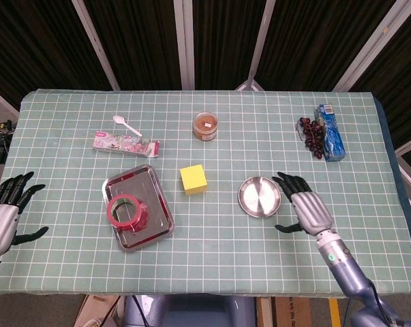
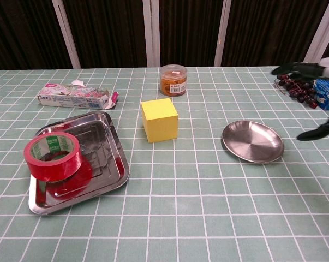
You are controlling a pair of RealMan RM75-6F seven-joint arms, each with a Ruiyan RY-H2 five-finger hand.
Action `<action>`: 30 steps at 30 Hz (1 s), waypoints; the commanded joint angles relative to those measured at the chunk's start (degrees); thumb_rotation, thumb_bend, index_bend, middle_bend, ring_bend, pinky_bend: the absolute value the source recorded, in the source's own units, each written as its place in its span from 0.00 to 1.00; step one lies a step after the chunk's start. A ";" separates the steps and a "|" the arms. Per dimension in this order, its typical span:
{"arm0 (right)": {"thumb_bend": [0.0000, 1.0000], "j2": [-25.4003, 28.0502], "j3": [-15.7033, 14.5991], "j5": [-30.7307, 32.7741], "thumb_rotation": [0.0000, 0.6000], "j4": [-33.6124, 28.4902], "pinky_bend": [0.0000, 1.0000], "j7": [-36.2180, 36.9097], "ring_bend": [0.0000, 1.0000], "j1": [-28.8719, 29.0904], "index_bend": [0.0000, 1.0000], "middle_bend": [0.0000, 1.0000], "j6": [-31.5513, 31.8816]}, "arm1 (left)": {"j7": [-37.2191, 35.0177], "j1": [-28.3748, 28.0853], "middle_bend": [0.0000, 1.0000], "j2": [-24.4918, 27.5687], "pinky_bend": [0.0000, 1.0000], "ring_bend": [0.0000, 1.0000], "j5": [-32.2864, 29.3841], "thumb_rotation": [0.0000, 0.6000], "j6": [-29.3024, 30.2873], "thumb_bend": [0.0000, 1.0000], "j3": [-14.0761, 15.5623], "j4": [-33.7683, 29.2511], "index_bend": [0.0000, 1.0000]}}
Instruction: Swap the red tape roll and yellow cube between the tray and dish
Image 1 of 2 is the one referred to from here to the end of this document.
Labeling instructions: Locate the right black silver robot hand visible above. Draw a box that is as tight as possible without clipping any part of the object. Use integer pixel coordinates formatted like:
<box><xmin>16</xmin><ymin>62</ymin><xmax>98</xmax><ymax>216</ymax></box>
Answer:
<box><xmin>272</xmin><ymin>172</ymin><xmax>335</xmax><ymax>236</ymax></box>

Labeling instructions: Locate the red tape roll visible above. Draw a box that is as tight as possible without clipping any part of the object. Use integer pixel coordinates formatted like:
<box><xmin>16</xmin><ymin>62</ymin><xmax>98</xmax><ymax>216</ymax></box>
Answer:
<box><xmin>106</xmin><ymin>193</ymin><xmax>149</xmax><ymax>230</ymax></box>

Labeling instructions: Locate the yellow cube block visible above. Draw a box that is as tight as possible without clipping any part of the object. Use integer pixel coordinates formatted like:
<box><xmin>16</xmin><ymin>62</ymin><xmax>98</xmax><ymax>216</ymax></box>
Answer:
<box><xmin>179</xmin><ymin>163</ymin><xmax>208</xmax><ymax>197</ymax></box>

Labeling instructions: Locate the round steel plate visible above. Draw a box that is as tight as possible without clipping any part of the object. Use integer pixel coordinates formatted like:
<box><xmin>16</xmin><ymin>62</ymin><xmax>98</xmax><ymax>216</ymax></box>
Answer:
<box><xmin>238</xmin><ymin>175</ymin><xmax>281</xmax><ymax>218</ymax></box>

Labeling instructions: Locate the dark purple grape bunch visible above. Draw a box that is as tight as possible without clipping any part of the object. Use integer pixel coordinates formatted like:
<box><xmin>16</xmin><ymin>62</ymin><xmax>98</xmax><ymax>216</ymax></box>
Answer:
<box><xmin>296</xmin><ymin>116</ymin><xmax>326</xmax><ymax>159</ymax></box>

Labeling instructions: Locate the blue printed carton box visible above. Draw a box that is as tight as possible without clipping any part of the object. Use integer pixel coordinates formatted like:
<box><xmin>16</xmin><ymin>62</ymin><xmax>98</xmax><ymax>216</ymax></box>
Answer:
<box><xmin>314</xmin><ymin>104</ymin><xmax>348</xmax><ymax>162</ymax></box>

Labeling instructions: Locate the green checked tablecloth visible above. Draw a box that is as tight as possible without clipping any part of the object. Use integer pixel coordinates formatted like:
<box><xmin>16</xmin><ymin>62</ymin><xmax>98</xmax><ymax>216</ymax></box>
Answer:
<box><xmin>0</xmin><ymin>89</ymin><xmax>411</xmax><ymax>300</ymax></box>

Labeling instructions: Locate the printed brown cardboard box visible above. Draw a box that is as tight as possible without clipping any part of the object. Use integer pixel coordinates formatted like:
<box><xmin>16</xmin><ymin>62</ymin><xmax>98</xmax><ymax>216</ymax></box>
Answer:
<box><xmin>271</xmin><ymin>296</ymin><xmax>332</xmax><ymax>327</ymax></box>

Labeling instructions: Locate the clear jar of rubber bands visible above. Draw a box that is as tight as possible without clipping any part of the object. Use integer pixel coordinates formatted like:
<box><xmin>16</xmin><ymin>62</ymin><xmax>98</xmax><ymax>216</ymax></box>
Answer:
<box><xmin>192</xmin><ymin>111</ymin><xmax>219</xmax><ymax>141</ymax></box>

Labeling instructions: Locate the floral pink toothpaste box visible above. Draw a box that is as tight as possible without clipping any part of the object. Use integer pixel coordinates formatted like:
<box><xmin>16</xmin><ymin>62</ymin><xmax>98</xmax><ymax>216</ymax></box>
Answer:
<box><xmin>91</xmin><ymin>131</ymin><xmax>162</xmax><ymax>159</ymax></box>

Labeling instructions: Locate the rectangular steel tray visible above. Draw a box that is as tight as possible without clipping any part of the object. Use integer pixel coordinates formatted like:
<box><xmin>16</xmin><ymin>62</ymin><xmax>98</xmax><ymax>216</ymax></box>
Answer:
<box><xmin>102</xmin><ymin>163</ymin><xmax>176</xmax><ymax>253</ymax></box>

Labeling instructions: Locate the blue-grey robot torso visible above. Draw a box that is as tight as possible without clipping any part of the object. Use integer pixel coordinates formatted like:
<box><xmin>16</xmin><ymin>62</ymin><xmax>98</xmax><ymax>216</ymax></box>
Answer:
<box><xmin>123</xmin><ymin>294</ymin><xmax>258</xmax><ymax>327</ymax></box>

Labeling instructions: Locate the white plastic spoon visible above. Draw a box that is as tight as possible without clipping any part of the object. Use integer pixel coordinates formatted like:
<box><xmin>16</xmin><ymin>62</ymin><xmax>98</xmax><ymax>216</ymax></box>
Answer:
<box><xmin>112</xmin><ymin>114</ymin><xmax>144</xmax><ymax>138</ymax></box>

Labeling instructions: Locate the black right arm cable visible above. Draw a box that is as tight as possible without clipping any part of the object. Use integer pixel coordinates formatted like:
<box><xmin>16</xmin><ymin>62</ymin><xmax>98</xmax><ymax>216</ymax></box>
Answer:
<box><xmin>367</xmin><ymin>281</ymin><xmax>393</xmax><ymax>320</ymax></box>

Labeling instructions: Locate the white frame post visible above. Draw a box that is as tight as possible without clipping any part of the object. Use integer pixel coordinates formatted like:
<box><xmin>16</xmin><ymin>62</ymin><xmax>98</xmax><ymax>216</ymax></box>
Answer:
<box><xmin>172</xmin><ymin>0</ymin><xmax>196</xmax><ymax>91</ymax></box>
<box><xmin>71</xmin><ymin>0</ymin><xmax>121</xmax><ymax>91</ymax></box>
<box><xmin>332</xmin><ymin>0</ymin><xmax>408</xmax><ymax>92</ymax></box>
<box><xmin>234</xmin><ymin>0</ymin><xmax>277</xmax><ymax>91</ymax></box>

